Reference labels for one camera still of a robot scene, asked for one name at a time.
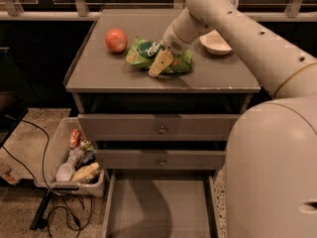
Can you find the red apple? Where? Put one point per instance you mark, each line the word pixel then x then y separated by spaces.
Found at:
pixel 116 40

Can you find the grey middle drawer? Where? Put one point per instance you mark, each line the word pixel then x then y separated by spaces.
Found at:
pixel 160 159

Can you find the white plastic spoon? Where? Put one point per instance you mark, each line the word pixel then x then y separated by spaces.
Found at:
pixel 66 171

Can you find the grey top drawer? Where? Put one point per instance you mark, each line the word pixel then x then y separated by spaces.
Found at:
pixel 154 127

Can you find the white bowl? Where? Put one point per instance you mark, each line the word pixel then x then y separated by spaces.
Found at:
pixel 215 44

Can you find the green rice chip bag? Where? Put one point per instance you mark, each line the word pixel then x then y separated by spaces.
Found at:
pixel 142 54

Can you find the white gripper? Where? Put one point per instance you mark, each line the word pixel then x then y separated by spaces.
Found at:
pixel 171 40

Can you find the black stand leg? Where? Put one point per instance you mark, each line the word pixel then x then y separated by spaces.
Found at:
pixel 38 221

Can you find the clear plastic storage bin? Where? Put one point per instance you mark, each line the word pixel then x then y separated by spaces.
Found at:
pixel 57 154

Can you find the red snack can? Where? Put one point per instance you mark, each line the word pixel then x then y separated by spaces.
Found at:
pixel 74 138

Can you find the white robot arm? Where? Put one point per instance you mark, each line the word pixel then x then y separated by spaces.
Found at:
pixel 271 156

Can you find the small red white packet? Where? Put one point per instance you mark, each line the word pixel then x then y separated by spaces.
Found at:
pixel 10 176

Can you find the metal window railing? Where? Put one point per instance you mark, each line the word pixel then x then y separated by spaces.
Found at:
pixel 79 0

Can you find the grey bottom drawer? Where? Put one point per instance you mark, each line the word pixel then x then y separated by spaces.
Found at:
pixel 161 206

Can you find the grey drawer cabinet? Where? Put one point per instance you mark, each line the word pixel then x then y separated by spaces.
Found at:
pixel 103 83

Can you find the yellow snack bag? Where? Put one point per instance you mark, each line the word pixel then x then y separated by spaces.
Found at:
pixel 87 173

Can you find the grey drawer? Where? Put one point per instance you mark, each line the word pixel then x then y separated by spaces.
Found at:
pixel 154 127
pixel 161 206
pixel 160 159

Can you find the dark snack packet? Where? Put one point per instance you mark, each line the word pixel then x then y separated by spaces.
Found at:
pixel 87 160

